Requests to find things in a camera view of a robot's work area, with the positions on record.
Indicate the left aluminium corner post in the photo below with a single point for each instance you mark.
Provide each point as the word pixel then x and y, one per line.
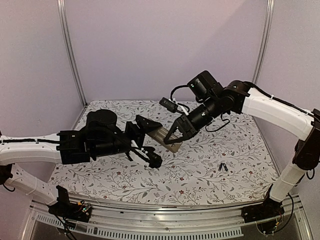
pixel 61 6

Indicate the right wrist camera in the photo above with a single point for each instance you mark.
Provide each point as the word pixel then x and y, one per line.
pixel 173 106

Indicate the floral patterned table mat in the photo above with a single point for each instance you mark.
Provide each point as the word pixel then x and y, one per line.
pixel 188 177

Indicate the aluminium corner post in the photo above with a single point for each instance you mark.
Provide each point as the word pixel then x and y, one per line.
pixel 266 30
pixel 61 6

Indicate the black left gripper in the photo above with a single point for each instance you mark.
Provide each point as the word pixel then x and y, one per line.
pixel 142 123

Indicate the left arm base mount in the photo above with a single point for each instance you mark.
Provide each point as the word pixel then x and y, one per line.
pixel 80 211

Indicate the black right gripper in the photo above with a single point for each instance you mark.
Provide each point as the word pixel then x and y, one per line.
pixel 186 128

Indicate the small white remote control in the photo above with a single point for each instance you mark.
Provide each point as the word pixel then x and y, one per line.
pixel 160 134

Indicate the aluminium front frame rail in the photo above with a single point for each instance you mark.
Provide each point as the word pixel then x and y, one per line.
pixel 117 220

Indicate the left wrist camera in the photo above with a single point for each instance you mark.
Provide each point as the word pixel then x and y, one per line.
pixel 147 156

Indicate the right aluminium corner post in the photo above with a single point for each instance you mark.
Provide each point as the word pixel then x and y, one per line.
pixel 266 30

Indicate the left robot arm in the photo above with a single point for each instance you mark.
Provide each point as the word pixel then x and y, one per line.
pixel 98 138

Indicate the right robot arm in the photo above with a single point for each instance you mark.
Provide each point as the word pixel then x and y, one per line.
pixel 243 97

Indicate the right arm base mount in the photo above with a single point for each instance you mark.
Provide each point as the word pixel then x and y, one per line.
pixel 267 215

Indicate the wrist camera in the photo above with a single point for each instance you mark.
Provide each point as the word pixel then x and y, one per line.
pixel 173 106
pixel 147 156

